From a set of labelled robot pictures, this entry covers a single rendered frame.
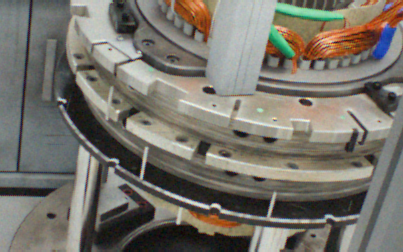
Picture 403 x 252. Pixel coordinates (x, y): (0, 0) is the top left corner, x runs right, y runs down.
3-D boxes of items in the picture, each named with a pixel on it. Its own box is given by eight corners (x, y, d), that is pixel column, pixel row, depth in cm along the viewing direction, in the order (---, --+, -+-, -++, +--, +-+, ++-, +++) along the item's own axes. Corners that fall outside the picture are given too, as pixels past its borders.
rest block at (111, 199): (138, 214, 95) (141, 198, 94) (98, 233, 92) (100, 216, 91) (112, 192, 98) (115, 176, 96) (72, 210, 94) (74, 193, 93)
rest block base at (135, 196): (154, 218, 98) (156, 207, 97) (96, 246, 92) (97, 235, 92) (124, 192, 100) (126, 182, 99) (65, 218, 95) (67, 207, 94)
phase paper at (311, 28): (249, 63, 66) (262, 9, 64) (242, 52, 68) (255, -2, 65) (348, 63, 69) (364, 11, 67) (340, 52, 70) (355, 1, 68)
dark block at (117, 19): (125, 12, 72) (127, -3, 71) (134, 34, 69) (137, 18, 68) (107, 11, 71) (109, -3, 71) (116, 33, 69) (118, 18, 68)
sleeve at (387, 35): (376, 63, 70) (388, 27, 68) (369, 54, 71) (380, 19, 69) (388, 63, 70) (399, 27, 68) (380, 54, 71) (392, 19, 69)
